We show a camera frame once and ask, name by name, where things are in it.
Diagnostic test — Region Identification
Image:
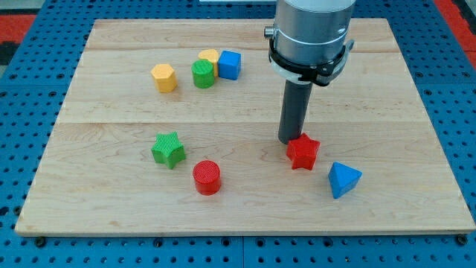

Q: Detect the green cylinder block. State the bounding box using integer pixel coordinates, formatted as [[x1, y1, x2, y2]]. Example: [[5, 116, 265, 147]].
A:
[[191, 60, 215, 89]]

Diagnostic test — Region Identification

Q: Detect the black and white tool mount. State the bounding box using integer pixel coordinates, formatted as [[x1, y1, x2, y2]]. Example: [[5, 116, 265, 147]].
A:
[[268, 39, 354, 87]]

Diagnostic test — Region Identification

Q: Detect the blue triangle block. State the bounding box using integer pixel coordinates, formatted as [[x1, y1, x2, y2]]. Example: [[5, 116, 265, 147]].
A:
[[328, 162, 362, 199]]

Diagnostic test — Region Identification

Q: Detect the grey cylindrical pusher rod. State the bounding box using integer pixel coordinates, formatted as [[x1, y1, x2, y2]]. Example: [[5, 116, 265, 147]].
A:
[[278, 80, 312, 144]]

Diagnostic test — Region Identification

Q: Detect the green star block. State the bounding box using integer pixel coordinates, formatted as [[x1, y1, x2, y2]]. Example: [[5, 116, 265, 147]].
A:
[[151, 132, 186, 169]]

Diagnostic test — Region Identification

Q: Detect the yellow heart block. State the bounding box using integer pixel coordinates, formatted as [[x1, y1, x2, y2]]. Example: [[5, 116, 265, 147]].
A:
[[198, 49, 219, 77]]

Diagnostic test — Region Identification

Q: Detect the blue cube block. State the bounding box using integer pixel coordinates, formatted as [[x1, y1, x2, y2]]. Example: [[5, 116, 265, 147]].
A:
[[218, 51, 242, 80]]

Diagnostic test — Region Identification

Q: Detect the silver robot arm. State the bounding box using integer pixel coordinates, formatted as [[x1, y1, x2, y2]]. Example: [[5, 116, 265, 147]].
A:
[[263, 0, 356, 144]]

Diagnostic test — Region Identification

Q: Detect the red cylinder block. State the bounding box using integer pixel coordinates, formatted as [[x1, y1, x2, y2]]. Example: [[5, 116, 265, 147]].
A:
[[192, 160, 222, 196]]

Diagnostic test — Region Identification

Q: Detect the red star block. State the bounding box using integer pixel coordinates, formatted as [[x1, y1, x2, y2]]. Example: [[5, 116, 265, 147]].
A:
[[286, 133, 321, 170]]

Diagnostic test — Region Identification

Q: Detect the yellow hexagon block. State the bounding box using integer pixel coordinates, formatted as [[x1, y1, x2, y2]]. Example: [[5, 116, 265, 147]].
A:
[[150, 63, 177, 93]]

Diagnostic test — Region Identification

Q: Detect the wooden board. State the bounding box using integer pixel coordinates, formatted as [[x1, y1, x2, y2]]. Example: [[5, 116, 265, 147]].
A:
[[16, 19, 475, 237]]

